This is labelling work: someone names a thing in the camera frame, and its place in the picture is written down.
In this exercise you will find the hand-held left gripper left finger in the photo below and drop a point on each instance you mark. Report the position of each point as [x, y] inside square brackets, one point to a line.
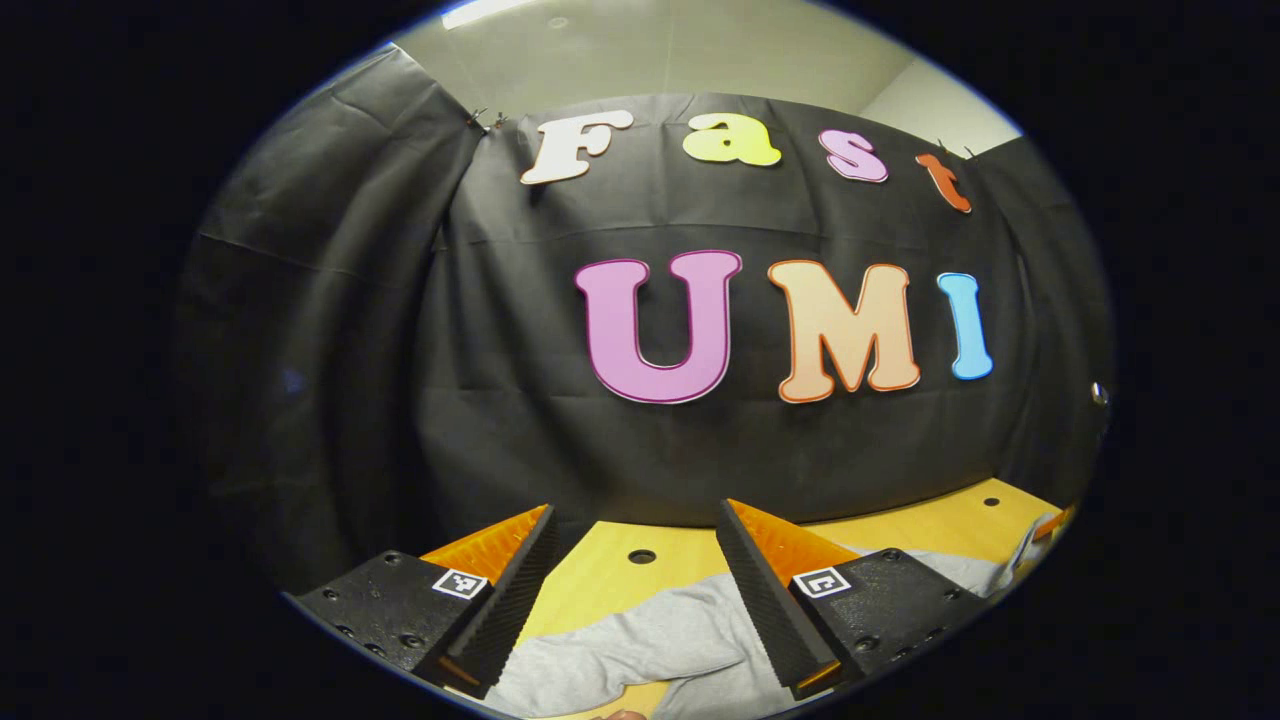
[515, 610]

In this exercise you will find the black backdrop cloth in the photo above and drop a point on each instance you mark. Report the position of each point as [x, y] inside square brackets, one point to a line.
[500, 330]

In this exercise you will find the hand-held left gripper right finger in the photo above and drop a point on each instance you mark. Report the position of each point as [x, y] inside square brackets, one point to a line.
[765, 610]

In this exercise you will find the grey sweatshirt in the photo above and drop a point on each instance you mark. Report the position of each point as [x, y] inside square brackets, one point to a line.
[640, 640]

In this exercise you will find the ceiling light panel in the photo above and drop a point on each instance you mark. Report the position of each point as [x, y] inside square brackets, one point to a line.
[490, 10]

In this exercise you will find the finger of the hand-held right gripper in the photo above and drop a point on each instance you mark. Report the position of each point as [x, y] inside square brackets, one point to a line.
[1055, 522]

